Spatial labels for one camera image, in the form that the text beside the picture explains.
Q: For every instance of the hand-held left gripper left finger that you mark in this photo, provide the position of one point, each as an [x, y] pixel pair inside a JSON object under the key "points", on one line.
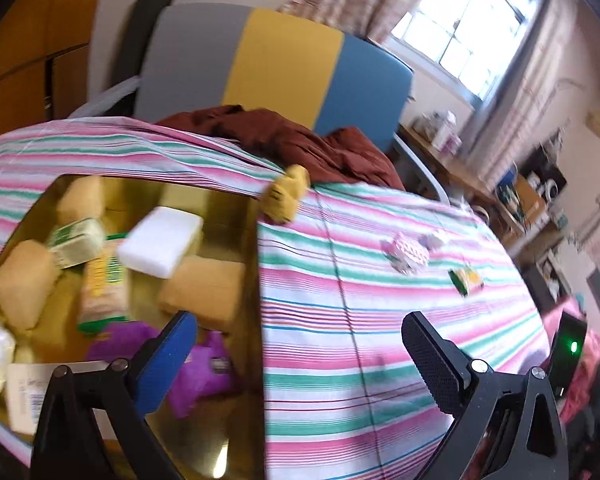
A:
{"points": [[165, 357]]}

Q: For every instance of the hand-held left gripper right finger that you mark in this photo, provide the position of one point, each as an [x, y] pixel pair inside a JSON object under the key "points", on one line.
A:
{"points": [[432, 360]]}

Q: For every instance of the purple snack packet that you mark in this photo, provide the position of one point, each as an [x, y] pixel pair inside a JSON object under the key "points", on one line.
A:
{"points": [[205, 370], [117, 341]]}

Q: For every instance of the yellow sponge cake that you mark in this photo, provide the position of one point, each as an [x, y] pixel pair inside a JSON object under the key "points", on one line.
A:
{"points": [[202, 290], [80, 197], [22, 280]]}

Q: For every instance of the gold tin tray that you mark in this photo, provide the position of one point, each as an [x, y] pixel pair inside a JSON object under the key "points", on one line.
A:
{"points": [[205, 440]]}

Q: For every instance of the green-edged cracker packet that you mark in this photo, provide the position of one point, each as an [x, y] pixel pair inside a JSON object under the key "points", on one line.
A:
{"points": [[102, 290]]}

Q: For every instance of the white foam block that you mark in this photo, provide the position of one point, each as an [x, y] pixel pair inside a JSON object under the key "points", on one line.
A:
{"points": [[160, 240]]}

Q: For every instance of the green label cake packet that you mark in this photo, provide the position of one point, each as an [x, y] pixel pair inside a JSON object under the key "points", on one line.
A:
{"points": [[75, 241]]}

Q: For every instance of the white labelled box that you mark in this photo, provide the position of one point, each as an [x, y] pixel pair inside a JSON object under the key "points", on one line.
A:
{"points": [[22, 395]]}

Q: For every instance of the person's right forearm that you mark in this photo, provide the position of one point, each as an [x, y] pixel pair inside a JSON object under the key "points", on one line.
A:
{"points": [[587, 385]]}

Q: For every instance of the striped bed sheet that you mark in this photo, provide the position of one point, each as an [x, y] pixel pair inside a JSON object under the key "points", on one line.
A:
{"points": [[380, 360]]}

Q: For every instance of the green yellow small packet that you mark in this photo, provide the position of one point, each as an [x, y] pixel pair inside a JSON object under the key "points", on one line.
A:
{"points": [[466, 281]]}

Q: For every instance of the cardboard box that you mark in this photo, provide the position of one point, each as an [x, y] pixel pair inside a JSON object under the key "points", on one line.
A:
{"points": [[525, 205]]}

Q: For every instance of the wooden bedside table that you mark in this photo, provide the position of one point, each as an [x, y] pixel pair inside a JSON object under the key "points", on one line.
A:
{"points": [[460, 175]]}

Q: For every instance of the black appliance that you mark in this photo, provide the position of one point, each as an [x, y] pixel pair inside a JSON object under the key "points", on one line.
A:
{"points": [[545, 175]]}

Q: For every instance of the yellow plush toy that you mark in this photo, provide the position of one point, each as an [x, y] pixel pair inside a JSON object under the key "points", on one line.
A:
{"points": [[282, 195]]}

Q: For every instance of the white container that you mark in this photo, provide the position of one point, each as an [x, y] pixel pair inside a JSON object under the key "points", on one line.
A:
{"points": [[446, 132]]}

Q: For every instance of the maroon cloth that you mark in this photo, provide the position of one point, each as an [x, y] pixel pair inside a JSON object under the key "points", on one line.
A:
{"points": [[305, 145]]}

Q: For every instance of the grey yellow blue headboard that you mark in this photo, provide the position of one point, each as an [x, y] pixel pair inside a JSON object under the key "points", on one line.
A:
{"points": [[280, 60]]}

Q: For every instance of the wooden wardrobe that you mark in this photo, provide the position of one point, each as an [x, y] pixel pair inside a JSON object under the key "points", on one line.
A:
{"points": [[30, 60]]}

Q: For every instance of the window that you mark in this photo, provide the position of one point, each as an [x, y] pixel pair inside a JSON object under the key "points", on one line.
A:
{"points": [[460, 25]]}

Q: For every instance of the grey bed side rail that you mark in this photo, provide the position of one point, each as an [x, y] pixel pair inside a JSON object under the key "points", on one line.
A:
{"points": [[105, 97], [420, 167]]}

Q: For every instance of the black bed post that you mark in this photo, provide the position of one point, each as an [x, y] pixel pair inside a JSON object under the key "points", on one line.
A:
{"points": [[140, 35]]}

